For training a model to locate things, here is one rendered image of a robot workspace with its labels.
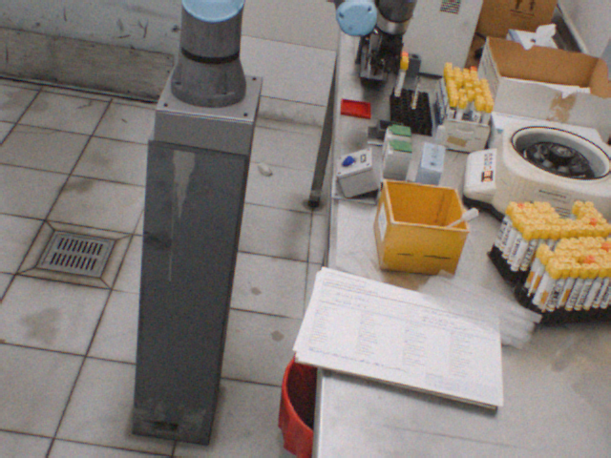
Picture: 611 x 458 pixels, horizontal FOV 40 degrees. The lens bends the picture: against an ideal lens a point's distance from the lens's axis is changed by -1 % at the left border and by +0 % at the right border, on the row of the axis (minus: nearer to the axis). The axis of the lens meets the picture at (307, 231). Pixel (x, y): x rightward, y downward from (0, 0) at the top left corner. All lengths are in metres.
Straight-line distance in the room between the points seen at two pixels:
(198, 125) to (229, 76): 0.11
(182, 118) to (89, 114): 1.97
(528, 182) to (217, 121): 0.60
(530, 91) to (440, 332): 0.75
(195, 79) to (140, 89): 2.04
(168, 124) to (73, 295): 1.09
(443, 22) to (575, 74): 0.35
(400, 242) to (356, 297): 0.13
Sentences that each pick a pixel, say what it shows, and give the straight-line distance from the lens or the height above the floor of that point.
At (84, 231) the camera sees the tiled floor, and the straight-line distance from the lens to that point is 2.92.
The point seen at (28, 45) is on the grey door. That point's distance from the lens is 3.76.
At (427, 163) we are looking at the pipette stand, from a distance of 1.57.
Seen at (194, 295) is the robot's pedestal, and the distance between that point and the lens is 1.91.
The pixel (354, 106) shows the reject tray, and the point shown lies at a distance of 1.94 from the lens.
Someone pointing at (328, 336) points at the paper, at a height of 0.89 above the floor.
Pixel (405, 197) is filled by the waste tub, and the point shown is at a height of 0.95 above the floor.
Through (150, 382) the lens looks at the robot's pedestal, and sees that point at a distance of 2.12.
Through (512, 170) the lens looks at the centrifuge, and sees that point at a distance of 1.61.
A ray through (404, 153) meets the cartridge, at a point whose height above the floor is 0.94.
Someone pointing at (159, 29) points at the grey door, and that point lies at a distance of 3.57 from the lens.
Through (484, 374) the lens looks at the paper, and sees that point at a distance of 1.28.
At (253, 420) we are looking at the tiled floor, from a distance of 2.33.
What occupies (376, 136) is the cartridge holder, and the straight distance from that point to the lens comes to 1.80.
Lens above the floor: 1.72
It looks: 35 degrees down
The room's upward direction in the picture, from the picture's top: 11 degrees clockwise
